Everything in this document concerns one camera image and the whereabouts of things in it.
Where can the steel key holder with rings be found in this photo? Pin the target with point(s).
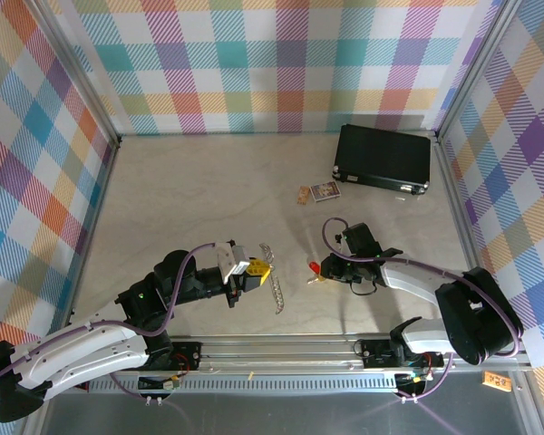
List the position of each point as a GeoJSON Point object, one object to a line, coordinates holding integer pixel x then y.
{"type": "Point", "coordinates": [276, 296]}

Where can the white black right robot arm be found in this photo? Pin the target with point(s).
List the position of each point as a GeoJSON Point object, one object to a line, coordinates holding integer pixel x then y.
{"type": "Point", "coordinates": [412, 281]}

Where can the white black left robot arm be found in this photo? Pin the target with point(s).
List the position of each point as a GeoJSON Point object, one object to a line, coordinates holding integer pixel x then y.
{"type": "Point", "coordinates": [72, 353]}

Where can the small orange cardboard box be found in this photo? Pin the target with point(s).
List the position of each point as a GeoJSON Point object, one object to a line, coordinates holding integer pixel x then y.
{"type": "Point", "coordinates": [304, 196]}

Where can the colourful playing card box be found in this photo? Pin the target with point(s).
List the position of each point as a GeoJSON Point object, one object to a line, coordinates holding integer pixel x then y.
{"type": "Point", "coordinates": [325, 191]}

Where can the perforated metal strip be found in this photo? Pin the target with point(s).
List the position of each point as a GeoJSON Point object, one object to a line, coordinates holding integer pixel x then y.
{"type": "Point", "coordinates": [276, 385]}

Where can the black hard case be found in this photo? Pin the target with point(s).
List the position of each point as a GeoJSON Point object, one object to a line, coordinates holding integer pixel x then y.
{"type": "Point", "coordinates": [381, 156]}

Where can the orange paper tag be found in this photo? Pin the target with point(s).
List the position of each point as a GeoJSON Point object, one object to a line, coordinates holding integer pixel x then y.
{"type": "Point", "coordinates": [496, 381]}

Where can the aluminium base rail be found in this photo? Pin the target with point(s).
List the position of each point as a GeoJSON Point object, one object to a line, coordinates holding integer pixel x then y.
{"type": "Point", "coordinates": [276, 353]}

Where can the aluminium frame post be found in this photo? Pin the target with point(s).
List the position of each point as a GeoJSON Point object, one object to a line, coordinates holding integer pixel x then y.
{"type": "Point", "coordinates": [473, 68]}
{"type": "Point", "coordinates": [79, 68]}

